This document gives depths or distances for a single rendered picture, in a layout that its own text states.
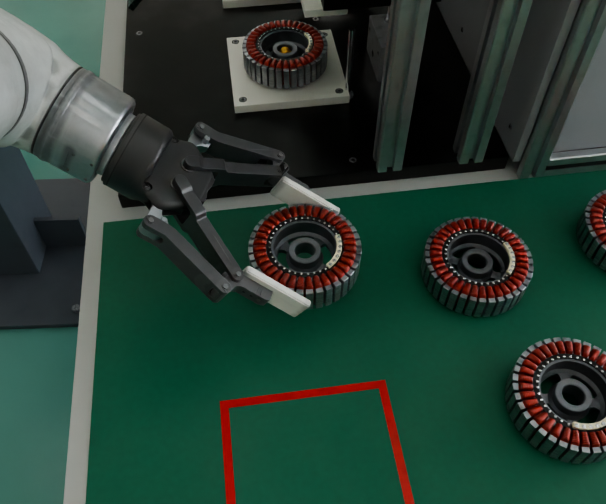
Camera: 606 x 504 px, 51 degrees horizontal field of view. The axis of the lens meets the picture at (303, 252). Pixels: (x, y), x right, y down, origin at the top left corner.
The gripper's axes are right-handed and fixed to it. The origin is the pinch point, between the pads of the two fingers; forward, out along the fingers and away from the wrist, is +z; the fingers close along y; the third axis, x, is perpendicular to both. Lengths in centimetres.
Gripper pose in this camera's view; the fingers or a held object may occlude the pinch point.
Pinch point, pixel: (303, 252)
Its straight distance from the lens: 63.7
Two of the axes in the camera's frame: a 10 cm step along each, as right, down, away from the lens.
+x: 4.8, -4.2, -7.7
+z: 8.4, 4.8, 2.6
